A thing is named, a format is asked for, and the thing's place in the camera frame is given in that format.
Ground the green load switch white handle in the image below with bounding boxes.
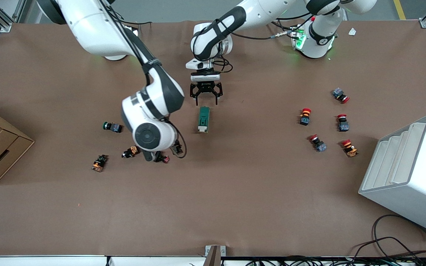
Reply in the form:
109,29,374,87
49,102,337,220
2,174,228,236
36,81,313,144
197,106,212,134

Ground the green push button blue block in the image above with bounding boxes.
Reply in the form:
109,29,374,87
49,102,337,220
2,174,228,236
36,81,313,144
102,121,123,134

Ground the brown table mat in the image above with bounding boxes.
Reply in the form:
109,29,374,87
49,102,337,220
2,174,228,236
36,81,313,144
0,18,426,258

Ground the red button orange collar black block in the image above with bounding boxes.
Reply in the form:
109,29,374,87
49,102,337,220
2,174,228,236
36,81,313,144
299,108,312,126

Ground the red mushroom button blue block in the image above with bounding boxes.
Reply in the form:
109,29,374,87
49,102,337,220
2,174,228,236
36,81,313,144
308,134,327,153
337,114,350,132
332,88,350,104

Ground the red button orange collar yellow block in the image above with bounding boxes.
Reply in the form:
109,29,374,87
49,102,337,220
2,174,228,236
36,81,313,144
341,139,359,158

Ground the white slotted rack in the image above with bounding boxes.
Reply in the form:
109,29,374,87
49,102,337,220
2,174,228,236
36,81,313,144
358,114,426,238

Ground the aluminium camera post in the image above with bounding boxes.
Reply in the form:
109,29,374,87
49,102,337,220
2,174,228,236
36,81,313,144
205,245,227,266

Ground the black cable bundle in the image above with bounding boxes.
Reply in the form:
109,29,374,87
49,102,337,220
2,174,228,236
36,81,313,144
246,214,426,266

